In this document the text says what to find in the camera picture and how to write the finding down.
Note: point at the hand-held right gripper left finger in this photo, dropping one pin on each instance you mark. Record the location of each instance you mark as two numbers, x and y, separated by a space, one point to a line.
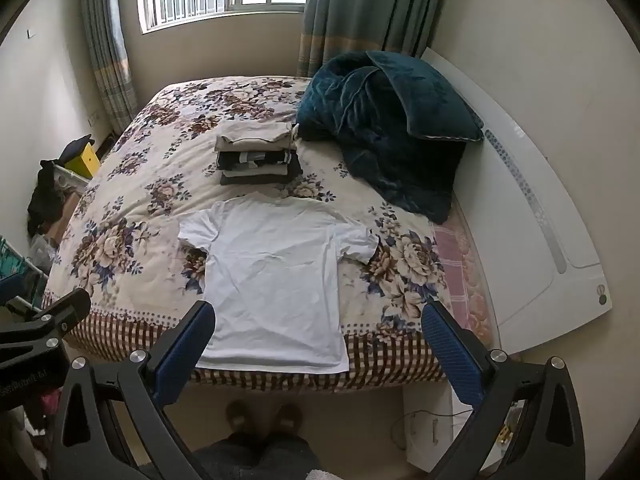
184 347

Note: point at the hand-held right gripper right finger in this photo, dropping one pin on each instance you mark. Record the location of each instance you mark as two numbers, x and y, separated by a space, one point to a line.
450 355

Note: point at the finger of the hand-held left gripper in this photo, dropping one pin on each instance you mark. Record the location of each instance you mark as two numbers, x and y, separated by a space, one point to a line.
55 312

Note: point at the white t-shirt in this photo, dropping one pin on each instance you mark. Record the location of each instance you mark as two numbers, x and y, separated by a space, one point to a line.
272 280

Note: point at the stack of folded clothes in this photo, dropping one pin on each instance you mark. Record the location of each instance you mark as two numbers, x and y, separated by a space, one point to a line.
260 176
252 135

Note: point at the clear plastic bag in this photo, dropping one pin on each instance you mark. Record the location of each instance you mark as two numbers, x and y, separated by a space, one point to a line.
41 251

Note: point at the white bedside cabinet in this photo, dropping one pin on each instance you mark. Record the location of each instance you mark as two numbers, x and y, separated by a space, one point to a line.
450 432

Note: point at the brown slipper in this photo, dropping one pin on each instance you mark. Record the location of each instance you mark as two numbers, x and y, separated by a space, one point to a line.
237 414
290 417

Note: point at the pink patterned mattress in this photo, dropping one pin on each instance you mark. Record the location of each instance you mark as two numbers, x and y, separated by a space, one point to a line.
462 270

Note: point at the cardboard box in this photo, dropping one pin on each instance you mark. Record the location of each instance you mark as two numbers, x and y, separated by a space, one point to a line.
64 217

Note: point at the black cloth pile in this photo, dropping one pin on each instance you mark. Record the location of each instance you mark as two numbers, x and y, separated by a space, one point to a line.
44 200

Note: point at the floral fleece blanket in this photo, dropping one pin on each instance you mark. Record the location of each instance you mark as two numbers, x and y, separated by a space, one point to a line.
150 220

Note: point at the person's legs in dark trousers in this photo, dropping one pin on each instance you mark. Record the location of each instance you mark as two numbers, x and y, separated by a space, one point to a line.
257 457

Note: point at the yellow box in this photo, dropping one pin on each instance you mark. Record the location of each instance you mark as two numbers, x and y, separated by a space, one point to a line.
82 161

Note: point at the white bed headboard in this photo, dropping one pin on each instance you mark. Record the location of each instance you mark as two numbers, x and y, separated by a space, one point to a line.
530 200

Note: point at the black white printed folded garment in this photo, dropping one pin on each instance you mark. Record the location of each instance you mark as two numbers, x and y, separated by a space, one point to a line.
257 159

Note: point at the dark teal garment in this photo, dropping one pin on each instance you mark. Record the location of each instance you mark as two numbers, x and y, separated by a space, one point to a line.
390 125

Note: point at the teal curtain with beige band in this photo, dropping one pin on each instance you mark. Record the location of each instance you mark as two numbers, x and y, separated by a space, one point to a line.
107 45
370 5

